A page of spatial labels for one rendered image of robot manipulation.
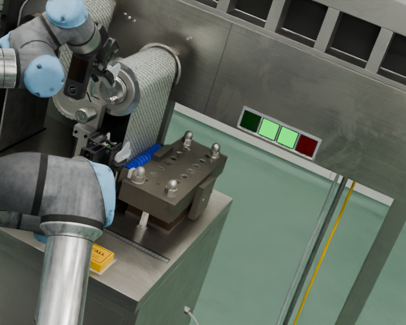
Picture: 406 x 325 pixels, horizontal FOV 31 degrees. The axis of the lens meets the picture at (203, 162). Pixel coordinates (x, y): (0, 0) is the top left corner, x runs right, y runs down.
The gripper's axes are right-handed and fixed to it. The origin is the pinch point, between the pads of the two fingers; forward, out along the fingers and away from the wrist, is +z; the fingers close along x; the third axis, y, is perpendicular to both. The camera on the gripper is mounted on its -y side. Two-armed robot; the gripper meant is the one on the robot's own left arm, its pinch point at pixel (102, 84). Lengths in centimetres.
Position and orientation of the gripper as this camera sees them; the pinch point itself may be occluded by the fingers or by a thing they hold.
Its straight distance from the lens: 178.8
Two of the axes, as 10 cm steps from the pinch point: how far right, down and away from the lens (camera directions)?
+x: -8.8, -4.1, 2.4
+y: 4.5, -8.6, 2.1
